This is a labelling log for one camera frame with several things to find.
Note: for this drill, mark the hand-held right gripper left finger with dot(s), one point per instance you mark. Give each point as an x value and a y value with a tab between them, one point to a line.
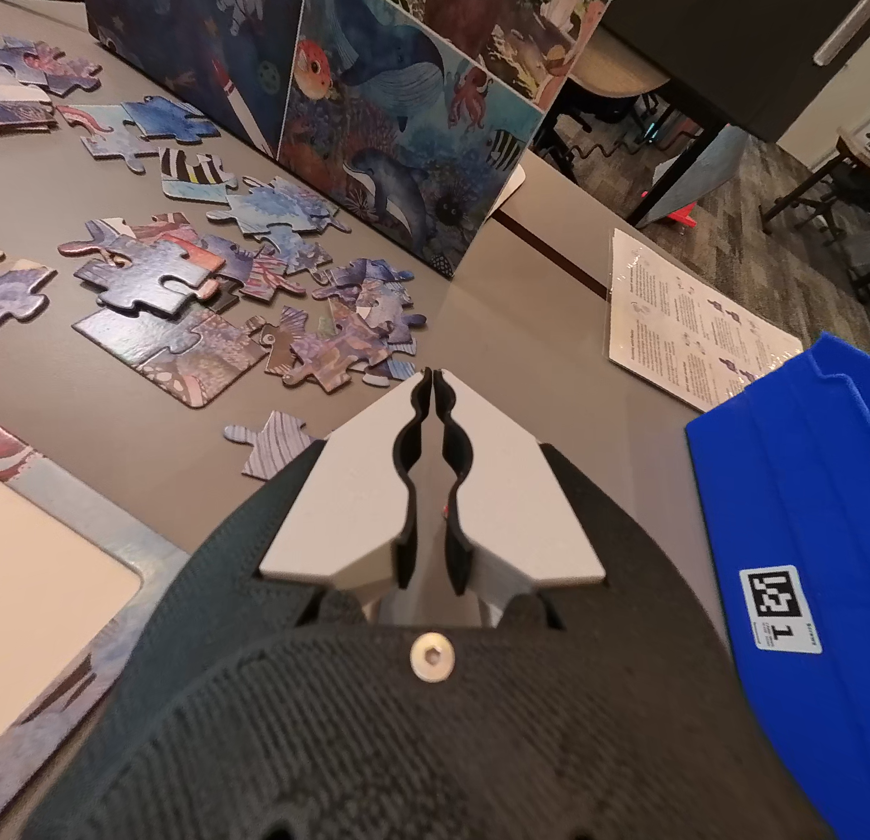
340	513

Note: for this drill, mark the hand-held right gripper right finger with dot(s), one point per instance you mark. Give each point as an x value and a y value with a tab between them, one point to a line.
530	513

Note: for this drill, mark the colourful puzzle frame board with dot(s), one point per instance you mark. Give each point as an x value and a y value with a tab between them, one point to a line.
54	581

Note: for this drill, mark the laminated instruction sheet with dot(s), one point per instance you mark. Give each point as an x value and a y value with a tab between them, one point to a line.
680	323

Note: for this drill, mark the blue puzzle box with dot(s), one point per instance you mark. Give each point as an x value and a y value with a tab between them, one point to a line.
802	479

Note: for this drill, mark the pile of jigsaw puzzle pieces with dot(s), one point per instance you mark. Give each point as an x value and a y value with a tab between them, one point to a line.
156	275

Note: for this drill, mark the red floor object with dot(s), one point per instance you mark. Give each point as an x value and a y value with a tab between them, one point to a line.
680	216

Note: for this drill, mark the printed puzzle box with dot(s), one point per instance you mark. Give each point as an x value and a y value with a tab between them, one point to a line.
408	105

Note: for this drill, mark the tan seat chair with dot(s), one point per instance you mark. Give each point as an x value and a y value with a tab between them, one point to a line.
612	65

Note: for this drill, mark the black desk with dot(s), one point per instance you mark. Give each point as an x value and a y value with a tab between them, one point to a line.
747	58

